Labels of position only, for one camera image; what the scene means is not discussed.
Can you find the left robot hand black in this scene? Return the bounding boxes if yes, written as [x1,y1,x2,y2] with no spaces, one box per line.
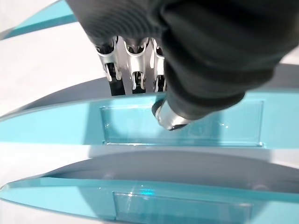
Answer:
[65,0,299,132]

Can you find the white drawer teal front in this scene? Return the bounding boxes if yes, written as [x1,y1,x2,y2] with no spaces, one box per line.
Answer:
[0,149,299,224]
[0,92,299,152]
[0,0,110,117]

